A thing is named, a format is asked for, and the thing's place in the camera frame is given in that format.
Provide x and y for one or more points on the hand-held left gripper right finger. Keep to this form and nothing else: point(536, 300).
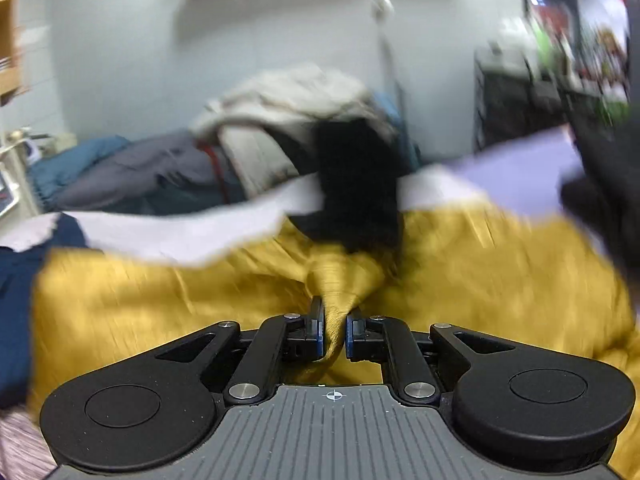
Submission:
point(351, 336)

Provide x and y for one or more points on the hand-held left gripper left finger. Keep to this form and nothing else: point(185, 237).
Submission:
point(320, 332)

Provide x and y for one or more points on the yellow patterned cloth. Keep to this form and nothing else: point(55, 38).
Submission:
point(150, 300)

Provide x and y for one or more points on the lavender sheet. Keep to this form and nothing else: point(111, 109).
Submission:
point(165, 240)

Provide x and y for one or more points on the pile of clothes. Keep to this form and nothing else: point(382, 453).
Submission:
point(280, 95)

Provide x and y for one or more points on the black fuzzy cloth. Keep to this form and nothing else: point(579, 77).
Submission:
point(355, 185)

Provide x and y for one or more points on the green bottle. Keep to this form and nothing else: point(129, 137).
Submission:
point(542, 42)

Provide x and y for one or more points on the dark shelving unit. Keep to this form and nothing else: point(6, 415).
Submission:
point(600, 20)

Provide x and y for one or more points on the blue denim garment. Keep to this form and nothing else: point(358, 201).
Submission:
point(395, 110)

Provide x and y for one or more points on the blue pillow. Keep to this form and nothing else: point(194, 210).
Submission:
point(75, 160)

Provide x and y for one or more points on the navy blue garment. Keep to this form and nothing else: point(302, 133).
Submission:
point(20, 310)

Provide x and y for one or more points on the mauve striped bed blanket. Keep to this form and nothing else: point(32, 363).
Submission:
point(20, 450)

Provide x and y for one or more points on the light wooden rack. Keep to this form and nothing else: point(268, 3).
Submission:
point(10, 50)

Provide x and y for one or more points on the white wall hook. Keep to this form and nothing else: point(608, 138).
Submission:
point(381, 0)

